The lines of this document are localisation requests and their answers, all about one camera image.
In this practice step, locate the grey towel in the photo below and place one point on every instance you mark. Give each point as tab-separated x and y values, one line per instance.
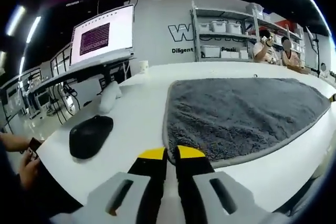
236	113

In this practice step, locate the wooden tray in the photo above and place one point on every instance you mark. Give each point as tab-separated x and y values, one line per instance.
302	69

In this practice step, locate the black tripod stand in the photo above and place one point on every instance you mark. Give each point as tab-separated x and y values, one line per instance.
318	56

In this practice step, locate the black mouse-like object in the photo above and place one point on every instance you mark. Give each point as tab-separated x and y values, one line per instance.
90	137

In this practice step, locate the white paper cup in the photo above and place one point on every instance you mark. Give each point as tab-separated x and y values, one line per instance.
144	67

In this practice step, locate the dark smartphone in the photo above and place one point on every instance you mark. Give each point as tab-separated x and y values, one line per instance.
34	146

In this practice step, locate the grey monitor desk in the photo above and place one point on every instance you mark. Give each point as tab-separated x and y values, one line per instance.
78	74

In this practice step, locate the group of white storage boxes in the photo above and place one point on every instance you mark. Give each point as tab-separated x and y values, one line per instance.
219	26

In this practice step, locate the grey metal shelving rack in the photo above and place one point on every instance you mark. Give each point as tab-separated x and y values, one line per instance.
223	11

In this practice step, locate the large monitor screen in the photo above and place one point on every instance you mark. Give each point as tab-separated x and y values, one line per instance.
102	35

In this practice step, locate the ceiling light panel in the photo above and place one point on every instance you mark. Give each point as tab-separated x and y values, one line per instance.
33	30
15	20

